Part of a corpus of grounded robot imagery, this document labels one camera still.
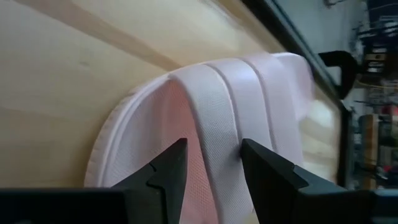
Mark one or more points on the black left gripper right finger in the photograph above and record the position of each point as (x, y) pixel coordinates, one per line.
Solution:
(273, 193)

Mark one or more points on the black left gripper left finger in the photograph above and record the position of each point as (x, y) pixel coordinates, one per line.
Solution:
(164, 186)

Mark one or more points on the pale pink rubber slide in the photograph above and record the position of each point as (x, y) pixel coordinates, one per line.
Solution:
(217, 102)

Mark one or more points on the large black frame clamp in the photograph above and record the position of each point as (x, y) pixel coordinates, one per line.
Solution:
(342, 68)

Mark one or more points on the black aluminium table frame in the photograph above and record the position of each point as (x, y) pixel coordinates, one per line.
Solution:
(280, 28)

